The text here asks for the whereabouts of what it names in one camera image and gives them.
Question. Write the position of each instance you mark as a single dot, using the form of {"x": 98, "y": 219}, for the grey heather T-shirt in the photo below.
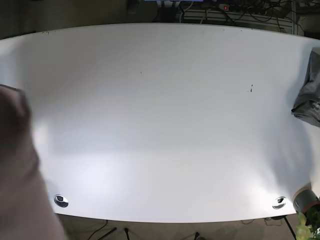
{"x": 307, "y": 103}

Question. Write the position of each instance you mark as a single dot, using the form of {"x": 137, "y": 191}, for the dusty pink garment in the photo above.
{"x": 25, "y": 210}

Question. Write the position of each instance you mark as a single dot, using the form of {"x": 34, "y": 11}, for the left silver table grommet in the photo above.
{"x": 61, "y": 201}

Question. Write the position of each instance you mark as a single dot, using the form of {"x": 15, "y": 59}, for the silver table grommet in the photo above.
{"x": 61, "y": 201}
{"x": 279, "y": 202}

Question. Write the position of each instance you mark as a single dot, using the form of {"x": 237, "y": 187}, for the right silver table grommet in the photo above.
{"x": 279, "y": 202}

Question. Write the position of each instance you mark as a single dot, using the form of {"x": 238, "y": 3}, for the grey flower pot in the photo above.
{"x": 305, "y": 199}

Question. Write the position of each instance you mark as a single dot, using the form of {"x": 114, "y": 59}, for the green potted plant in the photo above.
{"x": 308, "y": 227}

